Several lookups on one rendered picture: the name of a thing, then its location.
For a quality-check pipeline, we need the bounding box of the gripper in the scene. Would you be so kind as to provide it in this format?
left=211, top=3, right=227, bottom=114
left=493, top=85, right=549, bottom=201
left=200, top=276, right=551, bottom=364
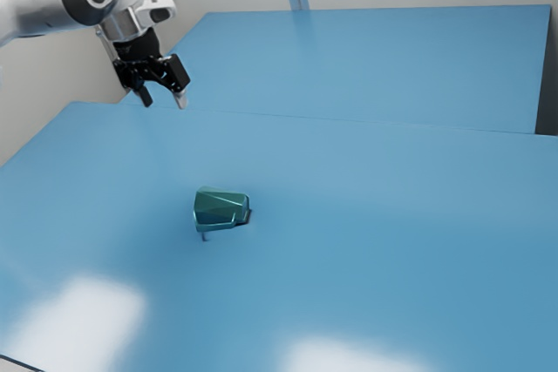
left=111, top=27, right=192, bottom=111

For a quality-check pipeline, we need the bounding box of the teal faceted mug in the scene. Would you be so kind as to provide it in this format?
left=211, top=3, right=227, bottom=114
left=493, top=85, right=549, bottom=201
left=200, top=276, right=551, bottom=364
left=192, top=186, right=252, bottom=233

